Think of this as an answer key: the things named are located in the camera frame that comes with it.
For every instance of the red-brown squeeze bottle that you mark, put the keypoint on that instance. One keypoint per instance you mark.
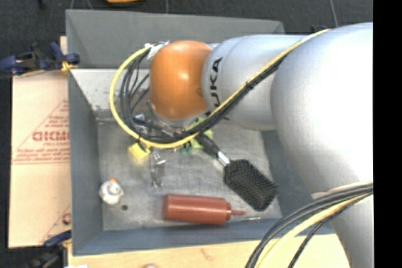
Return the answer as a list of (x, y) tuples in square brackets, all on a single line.
[(194, 209)]

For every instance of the yellow small block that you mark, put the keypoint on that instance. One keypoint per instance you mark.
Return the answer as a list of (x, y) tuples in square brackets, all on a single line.
[(138, 152)]

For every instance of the black hairbrush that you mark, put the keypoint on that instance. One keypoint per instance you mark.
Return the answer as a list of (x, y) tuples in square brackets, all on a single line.
[(249, 183)]

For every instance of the brown cardboard board red print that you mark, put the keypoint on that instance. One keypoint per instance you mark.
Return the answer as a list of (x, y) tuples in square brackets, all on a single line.
[(37, 185)]

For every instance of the grey metal bin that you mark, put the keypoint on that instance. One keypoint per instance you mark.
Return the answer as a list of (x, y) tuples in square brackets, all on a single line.
[(84, 147)]

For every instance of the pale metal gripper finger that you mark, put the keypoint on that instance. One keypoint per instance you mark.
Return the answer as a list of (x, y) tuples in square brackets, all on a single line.
[(154, 170), (161, 170)]

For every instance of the white toy duck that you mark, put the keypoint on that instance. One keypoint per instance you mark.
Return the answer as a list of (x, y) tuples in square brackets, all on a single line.
[(110, 192)]

